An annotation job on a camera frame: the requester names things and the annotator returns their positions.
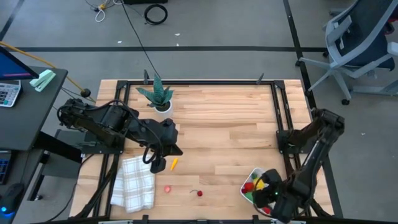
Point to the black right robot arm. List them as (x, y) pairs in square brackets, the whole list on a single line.
[(329, 119)]

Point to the mint green stapler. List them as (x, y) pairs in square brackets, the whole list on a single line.
[(42, 80)]

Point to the black aluminium table frame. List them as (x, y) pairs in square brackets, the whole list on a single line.
[(202, 82)]

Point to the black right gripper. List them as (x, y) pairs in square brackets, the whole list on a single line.
[(287, 202)]

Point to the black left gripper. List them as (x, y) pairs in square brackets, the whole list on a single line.
[(163, 137)]

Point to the black computer mouse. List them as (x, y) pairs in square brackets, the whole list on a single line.
[(12, 197)]

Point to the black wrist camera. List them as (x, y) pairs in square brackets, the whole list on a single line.
[(168, 123), (273, 178)]

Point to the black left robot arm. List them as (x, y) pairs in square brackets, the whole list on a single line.
[(93, 119)]

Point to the white perforated plastic basket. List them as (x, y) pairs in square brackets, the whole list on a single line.
[(249, 175)]

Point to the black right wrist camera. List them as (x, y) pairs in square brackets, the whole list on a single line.
[(273, 178)]

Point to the yellow-orange toy carrot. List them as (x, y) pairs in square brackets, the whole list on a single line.
[(173, 164)]

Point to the black keyboard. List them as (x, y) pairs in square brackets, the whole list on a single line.
[(3, 168)]

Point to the grey desk calculator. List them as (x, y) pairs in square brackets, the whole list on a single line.
[(9, 93)]

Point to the computer monitor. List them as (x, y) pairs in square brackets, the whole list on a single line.
[(9, 67)]

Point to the white checked kitchen towel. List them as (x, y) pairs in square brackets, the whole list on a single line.
[(136, 183)]

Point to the grey office chair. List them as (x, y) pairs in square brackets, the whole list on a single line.
[(363, 34)]

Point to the black frame clamp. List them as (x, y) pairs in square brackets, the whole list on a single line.
[(146, 77), (260, 79)]

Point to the black side desk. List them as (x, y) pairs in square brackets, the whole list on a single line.
[(31, 118)]

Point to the pink toy fruit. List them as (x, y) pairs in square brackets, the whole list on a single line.
[(168, 189)]

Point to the green snake plant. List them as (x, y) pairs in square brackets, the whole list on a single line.
[(158, 93)]

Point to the black box on floor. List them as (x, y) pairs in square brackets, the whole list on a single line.
[(144, 1)]

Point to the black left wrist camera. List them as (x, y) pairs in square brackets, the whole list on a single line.
[(168, 123)]

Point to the small red berry with stem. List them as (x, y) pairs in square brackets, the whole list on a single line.
[(199, 193)]

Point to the yellow toy fruit green stem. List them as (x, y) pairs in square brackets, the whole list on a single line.
[(258, 184)]

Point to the white plant pot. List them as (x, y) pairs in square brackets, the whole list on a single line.
[(164, 112)]

